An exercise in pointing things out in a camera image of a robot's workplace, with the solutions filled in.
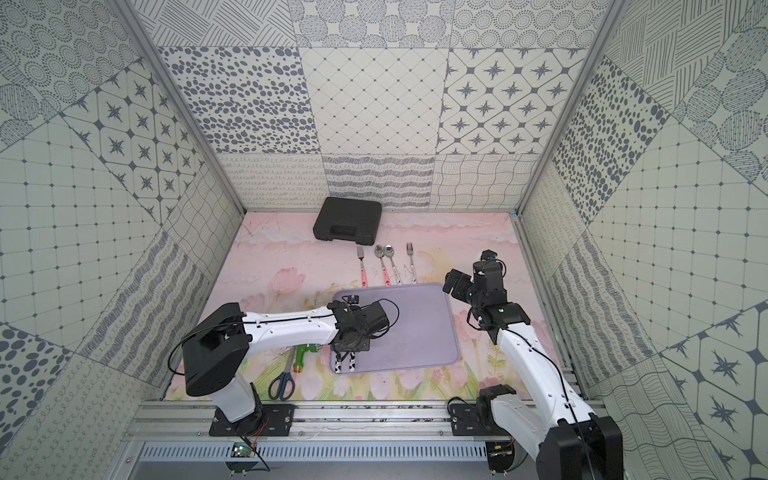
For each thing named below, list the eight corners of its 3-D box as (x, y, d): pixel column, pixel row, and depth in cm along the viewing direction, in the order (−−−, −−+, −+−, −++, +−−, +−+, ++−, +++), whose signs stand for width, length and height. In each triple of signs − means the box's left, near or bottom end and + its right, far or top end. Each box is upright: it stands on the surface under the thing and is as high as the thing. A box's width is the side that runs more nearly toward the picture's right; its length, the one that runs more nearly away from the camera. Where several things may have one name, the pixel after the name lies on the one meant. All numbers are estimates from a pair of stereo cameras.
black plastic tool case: (315, 240, 114) (312, 231, 110) (330, 202, 127) (328, 193, 123) (374, 246, 112) (373, 237, 108) (383, 208, 125) (383, 199, 121)
